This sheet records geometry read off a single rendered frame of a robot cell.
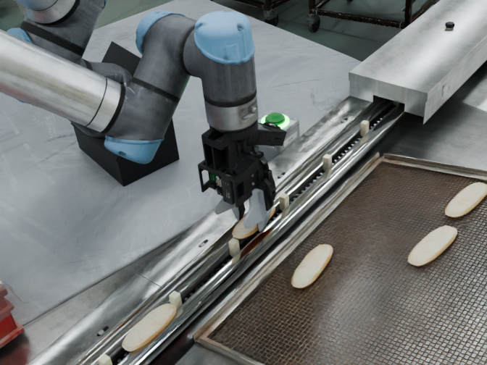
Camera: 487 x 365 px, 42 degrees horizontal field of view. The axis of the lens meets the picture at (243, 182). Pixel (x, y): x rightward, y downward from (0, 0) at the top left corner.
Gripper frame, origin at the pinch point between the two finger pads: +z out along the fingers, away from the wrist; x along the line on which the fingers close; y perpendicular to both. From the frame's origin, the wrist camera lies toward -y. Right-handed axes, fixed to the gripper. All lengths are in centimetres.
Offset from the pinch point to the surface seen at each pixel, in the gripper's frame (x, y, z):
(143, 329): 0.4, 26.1, 2.3
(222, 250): -1.6, 6.4, 3.3
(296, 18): -160, -239, 89
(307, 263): 15.1, 6.0, -2.5
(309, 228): 9.9, -2.1, -0.8
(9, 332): -18.1, 37.1, 4.6
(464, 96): 9, -65, 7
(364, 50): -103, -221, 89
